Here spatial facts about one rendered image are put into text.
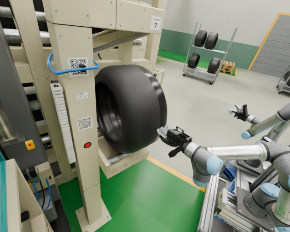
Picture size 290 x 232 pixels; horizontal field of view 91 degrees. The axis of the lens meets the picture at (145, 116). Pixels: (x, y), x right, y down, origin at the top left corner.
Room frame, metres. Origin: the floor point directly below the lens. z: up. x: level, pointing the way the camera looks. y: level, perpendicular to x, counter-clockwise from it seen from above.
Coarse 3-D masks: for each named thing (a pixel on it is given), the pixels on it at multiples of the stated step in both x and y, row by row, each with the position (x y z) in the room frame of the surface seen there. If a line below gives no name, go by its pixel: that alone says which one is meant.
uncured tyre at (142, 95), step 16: (128, 64) 0.93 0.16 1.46; (96, 80) 0.84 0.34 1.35; (112, 80) 0.71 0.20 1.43; (128, 80) 0.70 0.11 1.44; (144, 80) 0.76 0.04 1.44; (96, 96) 0.90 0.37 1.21; (112, 96) 1.07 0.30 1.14; (128, 96) 0.64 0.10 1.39; (144, 96) 0.67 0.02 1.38; (160, 96) 0.74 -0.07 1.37; (96, 112) 0.88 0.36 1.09; (112, 112) 1.01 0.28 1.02; (128, 112) 0.60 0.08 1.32; (144, 112) 0.62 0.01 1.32; (160, 112) 0.69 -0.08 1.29; (112, 128) 0.90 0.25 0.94; (128, 128) 0.57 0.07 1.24; (144, 128) 0.59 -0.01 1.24; (112, 144) 0.67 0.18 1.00; (128, 144) 0.57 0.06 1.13; (144, 144) 0.61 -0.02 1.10
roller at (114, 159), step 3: (144, 147) 0.79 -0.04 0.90; (120, 153) 0.67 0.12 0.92; (123, 153) 0.68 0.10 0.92; (129, 153) 0.70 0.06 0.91; (132, 153) 0.71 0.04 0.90; (114, 156) 0.64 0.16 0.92; (117, 156) 0.65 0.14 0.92; (120, 156) 0.65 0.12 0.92; (123, 156) 0.66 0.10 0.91; (126, 156) 0.68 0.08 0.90; (108, 159) 0.61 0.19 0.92; (111, 159) 0.61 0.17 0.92; (114, 159) 0.62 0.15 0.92; (117, 159) 0.63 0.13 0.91; (120, 159) 0.64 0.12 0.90; (111, 162) 0.60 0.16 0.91; (114, 162) 0.61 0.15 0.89
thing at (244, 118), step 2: (238, 110) 1.37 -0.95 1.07; (240, 110) 1.37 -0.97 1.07; (242, 110) 1.37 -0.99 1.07; (240, 112) 1.34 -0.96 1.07; (242, 112) 1.34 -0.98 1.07; (236, 114) 1.37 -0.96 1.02; (238, 114) 1.35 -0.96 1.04; (240, 114) 1.34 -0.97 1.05; (242, 114) 1.33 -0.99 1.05; (234, 116) 1.37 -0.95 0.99; (236, 116) 1.36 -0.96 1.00; (238, 116) 1.34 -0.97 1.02; (240, 116) 1.34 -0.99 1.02; (242, 116) 1.33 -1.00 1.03; (244, 116) 1.32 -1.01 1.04; (246, 116) 1.29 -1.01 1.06; (238, 118) 1.33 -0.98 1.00; (240, 118) 1.34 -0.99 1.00; (242, 118) 1.32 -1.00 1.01; (244, 118) 1.31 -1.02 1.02; (246, 118) 1.28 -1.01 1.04; (242, 120) 1.32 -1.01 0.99; (244, 120) 1.30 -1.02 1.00
